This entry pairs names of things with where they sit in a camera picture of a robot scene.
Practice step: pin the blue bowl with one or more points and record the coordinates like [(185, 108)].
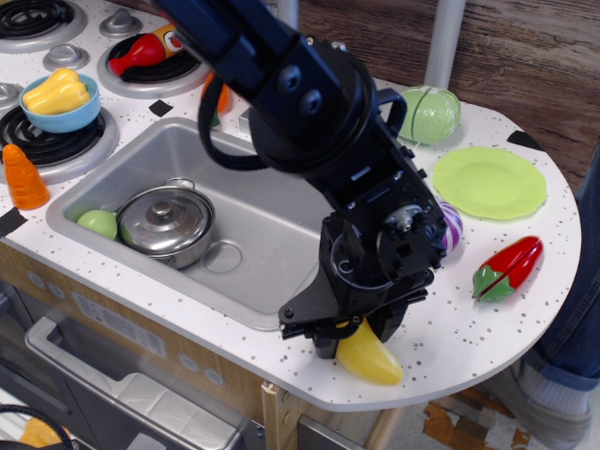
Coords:
[(69, 121)]

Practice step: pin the silver stove knob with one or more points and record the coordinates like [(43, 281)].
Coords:
[(65, 56), (121, 24)]

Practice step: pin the orange toy carrot with leaves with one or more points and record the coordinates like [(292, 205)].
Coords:
[(223, 99)]

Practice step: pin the yellow object bottom left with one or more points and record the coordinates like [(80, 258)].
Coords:
[(38, 434)]

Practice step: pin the silver oven door handle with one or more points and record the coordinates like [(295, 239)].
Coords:
[(127, 403)]

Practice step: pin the yellow toy bell pepper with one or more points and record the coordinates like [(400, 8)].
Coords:
[(61, 92)]

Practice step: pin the grey shoe with sock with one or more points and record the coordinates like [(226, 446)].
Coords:
[(556, 415)]

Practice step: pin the black coil stove burner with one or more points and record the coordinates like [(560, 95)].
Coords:
[(174, 76)]

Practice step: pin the yellow toy banana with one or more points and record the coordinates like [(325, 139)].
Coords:
[(368, 359)]

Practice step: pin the green toy apple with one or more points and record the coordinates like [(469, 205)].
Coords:
[(100, 221)]

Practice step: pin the silver toy faucet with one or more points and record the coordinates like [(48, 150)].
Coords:
[(286, 11)]

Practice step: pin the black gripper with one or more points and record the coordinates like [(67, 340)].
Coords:
[(361, 277)]

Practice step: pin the purple striped toy onion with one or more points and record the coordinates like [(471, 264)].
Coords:
[(454, 226)]

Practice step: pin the silver stove knob middle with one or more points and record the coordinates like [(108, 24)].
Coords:
[(65, 56)]

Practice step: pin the red toy chili pepper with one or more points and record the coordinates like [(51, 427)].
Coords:
[(501, 275)]

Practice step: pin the green toy cabbage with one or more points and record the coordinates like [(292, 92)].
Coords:
[(433, 115)]

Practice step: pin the orange toy carrot piece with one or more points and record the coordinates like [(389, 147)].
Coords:
[(26, 188)]

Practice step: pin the grey sink basin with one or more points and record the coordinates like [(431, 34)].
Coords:
[(265, 235)]

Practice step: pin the black coil back burner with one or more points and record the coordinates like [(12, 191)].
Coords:
[(35, 26)]

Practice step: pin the steel pot with lid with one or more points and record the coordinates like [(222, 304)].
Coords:
[(172, 223)]

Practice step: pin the grey support pole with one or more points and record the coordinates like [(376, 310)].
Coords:
[(444, 42)]

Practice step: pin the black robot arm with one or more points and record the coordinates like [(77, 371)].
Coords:
[(317, 115)]

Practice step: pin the light green plate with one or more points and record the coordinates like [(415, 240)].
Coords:
[(490, 183)]

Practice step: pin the red toy ketchup bottle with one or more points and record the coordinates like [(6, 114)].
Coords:
[(148, 50)]

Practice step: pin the person's jeans leg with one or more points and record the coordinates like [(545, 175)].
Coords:
[(568, 353)]

